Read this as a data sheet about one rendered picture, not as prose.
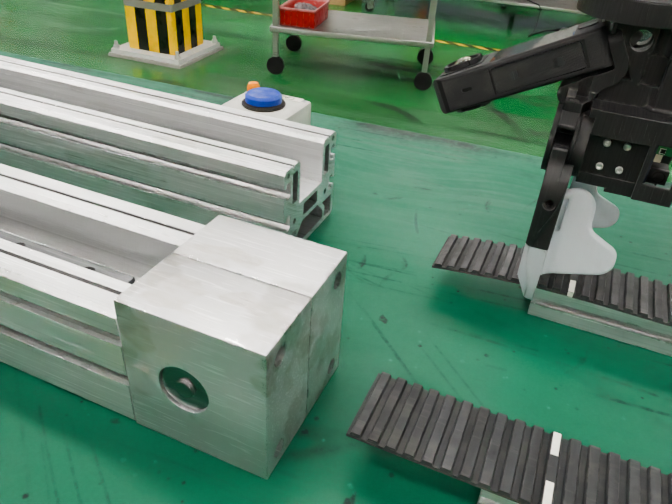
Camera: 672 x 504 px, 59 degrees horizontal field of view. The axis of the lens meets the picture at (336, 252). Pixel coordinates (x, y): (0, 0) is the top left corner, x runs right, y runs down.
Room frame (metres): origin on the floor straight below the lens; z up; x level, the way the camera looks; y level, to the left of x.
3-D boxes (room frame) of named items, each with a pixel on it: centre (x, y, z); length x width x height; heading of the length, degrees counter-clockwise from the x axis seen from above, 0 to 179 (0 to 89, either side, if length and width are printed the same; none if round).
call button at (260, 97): (0.62, 0.09, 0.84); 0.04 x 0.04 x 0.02
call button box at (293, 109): (0.62, 0.09, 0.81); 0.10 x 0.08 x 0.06; 159
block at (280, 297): (0.28, 0.05, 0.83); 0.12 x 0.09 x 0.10; 159
